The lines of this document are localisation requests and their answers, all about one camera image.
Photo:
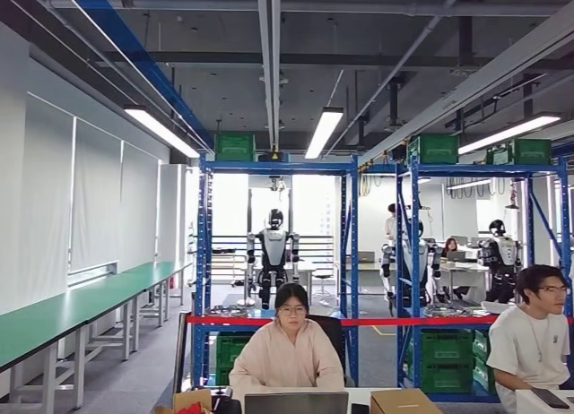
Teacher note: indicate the black office chair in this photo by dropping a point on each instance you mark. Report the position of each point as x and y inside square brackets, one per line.
[334, 334]

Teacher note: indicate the grey laptop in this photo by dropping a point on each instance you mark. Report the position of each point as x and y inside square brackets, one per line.
[296, 403]
[456, 256]

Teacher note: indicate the green plastic crate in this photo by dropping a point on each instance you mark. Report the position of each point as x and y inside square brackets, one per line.
[446, 377]
[223, 377]
[500, 156]
[483, 376]
[532, 152]
[435, 149]
[446, 347]
[233, 349]
[234, 147]
[482, 343]

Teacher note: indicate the black and white humanoid robot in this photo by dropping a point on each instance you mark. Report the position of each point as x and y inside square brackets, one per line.
[273, 251]

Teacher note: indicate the blue overhead beam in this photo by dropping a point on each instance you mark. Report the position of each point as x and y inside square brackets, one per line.
[134, 49]

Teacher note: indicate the person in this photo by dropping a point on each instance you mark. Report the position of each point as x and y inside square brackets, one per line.
[529, 346]
[390, 224]
[449, 246]
[287, 358]

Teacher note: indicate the open yellow cardboard box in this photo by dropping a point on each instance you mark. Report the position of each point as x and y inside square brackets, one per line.
[192, 397]

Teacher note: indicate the grey overhead rail beam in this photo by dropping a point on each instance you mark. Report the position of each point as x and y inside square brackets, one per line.
[493, 76]

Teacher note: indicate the black leaning board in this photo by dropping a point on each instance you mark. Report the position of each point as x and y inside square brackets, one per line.
[180, 352]

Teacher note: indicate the small black device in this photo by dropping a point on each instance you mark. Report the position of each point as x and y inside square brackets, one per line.
[224, 402]

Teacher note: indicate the red barrier tape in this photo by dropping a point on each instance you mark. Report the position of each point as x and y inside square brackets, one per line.
[381, 321]

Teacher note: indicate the red item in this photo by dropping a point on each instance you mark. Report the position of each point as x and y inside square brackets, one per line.
[192, 409]

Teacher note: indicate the white table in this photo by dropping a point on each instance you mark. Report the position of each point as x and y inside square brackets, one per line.
[466, 269]

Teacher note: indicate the white flat part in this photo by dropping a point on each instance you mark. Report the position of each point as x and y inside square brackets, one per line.
[498, 307]

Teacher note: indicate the grey overhead rail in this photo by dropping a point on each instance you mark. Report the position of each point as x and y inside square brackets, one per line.
[268, 73]

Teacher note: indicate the long ceiling light bar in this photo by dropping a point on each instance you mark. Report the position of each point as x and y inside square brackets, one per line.
[324, 132]
[162, 131]
[468, 184]
[507, 132]

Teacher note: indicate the grey roller blind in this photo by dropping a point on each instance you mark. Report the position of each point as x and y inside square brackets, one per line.
[139, 203]
[47, 203]
[96, 197]

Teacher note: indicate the green top long workbench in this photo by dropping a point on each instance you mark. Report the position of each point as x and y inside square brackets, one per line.
[67, 313]

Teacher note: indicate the blue metal shelf rack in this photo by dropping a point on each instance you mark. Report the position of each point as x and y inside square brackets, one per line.
[484, 169]
[278, 167]

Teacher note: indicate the closed cardboard box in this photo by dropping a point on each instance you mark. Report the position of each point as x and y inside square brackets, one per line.
[403, 402]

